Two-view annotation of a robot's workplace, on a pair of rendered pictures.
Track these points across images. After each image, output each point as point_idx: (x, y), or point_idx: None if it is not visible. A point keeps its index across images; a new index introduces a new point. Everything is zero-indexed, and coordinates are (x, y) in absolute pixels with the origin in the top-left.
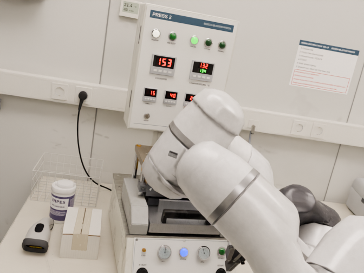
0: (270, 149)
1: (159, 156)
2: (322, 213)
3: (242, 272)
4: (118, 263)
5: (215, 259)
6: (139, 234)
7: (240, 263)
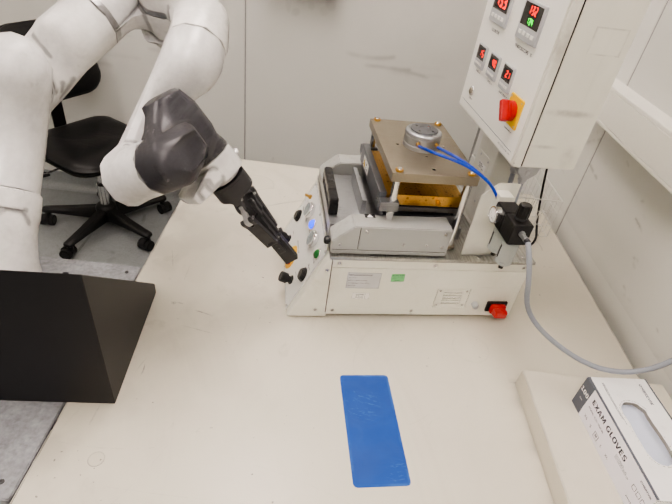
0: None
1: None
2: (145, 125)
3: (361, 349)
4: None
5: (312, 256)
6: (319, 181)
7: (387, 354)
